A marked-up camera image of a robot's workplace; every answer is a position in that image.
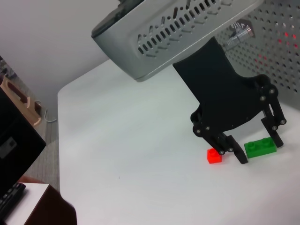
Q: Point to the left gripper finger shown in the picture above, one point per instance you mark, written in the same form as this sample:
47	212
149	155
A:
276	112
239	152

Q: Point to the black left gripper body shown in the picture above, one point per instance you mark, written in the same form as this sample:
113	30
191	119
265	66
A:
222	98

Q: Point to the green toy brick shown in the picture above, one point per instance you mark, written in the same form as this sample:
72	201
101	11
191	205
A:
260	147

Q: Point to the small red square block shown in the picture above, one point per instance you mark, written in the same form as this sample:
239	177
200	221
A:
213	157

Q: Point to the grey-green perforated storage bin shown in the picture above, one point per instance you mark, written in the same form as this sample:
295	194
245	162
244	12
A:
276	58

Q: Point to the light wooden rack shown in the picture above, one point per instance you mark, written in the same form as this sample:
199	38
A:
23	103

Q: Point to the white desk with brown side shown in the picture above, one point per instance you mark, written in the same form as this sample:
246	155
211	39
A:
47	206

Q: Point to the black boxy object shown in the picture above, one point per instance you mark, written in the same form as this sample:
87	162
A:
16	140

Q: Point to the black keyboard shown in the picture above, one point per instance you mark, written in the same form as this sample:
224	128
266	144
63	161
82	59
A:
10	197

